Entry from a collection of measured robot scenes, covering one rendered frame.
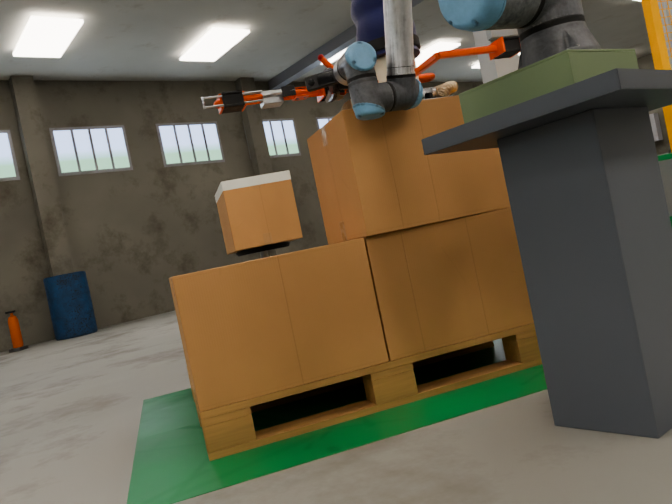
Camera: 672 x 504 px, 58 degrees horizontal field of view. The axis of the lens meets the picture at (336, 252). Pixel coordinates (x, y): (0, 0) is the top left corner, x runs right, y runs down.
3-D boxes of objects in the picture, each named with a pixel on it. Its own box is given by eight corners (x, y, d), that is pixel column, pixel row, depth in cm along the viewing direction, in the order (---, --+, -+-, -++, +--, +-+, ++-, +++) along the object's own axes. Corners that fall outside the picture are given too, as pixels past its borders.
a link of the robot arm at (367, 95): (397, 111, 183) (388, 70, 183) (366, 115, 178) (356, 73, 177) (380, 120, 192) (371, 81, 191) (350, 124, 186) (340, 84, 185)
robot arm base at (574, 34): (616, 54, 145) (608, 13, 144) (578, 53, 132) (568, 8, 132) (544, 81, 159) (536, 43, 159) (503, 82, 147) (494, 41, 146)
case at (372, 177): (466, 216, 248) (446, 119, 247) (526, 204, 210) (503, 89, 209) (327, 244, 228) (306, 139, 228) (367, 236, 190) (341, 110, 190)
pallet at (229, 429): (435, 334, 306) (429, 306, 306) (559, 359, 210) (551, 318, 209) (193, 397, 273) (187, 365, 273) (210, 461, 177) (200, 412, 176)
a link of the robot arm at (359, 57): (352, 74, 177) (344, 40, 177) (340, 86, 189) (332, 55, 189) (382, 69, 180) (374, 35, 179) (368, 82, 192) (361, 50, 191)
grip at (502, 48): (510, 58, 211) (508, 43, 211) (525, 49, 203) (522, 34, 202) (489, 60, 208) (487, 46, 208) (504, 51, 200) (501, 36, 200)
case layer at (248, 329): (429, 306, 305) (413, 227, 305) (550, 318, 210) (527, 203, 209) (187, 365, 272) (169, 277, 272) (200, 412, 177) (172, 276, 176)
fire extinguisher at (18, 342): (26, 348, 850) (18, 309, 850) (30, 348, 832) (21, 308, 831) (7, 352, 836) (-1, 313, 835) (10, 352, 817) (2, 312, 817)
